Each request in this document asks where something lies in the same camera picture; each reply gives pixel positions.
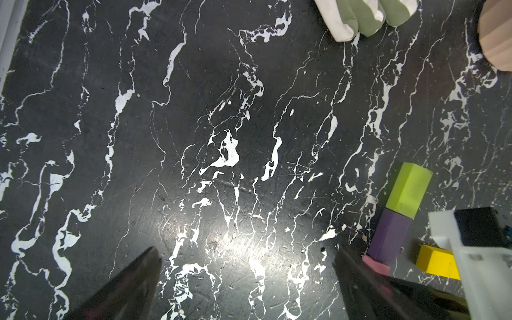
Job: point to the short yellow block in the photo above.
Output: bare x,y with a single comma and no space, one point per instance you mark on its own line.
437,261

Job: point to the pink block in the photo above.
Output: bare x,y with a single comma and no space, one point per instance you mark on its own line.
376,266

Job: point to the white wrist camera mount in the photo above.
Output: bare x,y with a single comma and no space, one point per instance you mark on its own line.
482,253

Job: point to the work glove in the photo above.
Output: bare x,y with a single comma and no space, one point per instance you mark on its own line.
345,19

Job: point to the green block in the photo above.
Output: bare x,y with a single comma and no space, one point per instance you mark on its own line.
409,189

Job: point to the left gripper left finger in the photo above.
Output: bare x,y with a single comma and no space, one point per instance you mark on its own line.
128,295

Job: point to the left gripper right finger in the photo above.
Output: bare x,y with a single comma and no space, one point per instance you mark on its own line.
370,295

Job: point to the purple block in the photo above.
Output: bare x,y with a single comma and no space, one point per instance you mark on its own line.
389,236

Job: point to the potted green plant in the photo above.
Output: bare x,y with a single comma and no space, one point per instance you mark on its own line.
494,29

